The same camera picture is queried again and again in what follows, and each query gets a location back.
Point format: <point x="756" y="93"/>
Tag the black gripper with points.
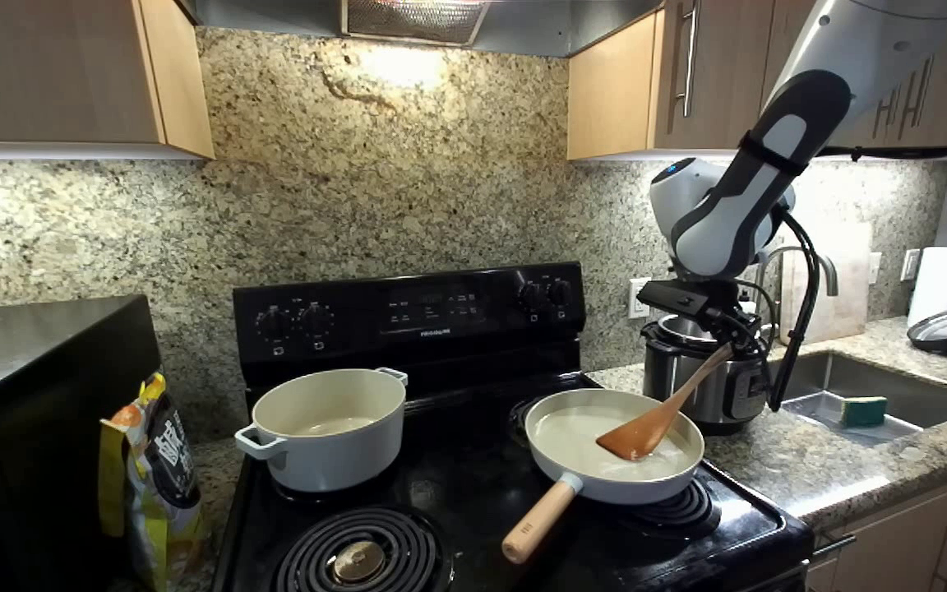
<point x="688" y="300"/>

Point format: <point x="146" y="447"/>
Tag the wooden cooking spatula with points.
<point x="642" y="434"/>

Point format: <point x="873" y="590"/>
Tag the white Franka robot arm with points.
<point x="738" y="208"/>

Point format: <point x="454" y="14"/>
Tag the stainless steel pressure cooker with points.
<point x="740" y="396"/>

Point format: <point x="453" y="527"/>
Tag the chrome sink faucet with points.
<point x="826" y="269"/>

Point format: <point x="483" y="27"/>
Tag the pale cutting board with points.
<point x="849" y="313"/>

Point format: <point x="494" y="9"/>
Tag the green yellow sponge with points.
<point x="864" y="414"/>

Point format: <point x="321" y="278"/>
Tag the steel kitchen sink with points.
<point x="889" y="390"/>

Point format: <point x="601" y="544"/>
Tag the wooden base cabinet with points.
<point x="913" y="537"/>

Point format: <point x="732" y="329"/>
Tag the wooden upper cabinet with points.
<point x="57" y="67"/>
<point x="625" y="87"/>

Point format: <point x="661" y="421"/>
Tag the black electric stove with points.
<point x="453" y="316"/>

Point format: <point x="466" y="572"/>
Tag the steel range hood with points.
<point x="420" y="20"/>

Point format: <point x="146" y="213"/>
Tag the yellow black snack bag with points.
<point x="163" y="471"/>

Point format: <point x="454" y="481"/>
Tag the black microwave oven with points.
<point x="33" y="438"/>

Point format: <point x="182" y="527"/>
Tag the white wall outlet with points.
<point x="637" y="310"/>
<point x="910" y="264"/>

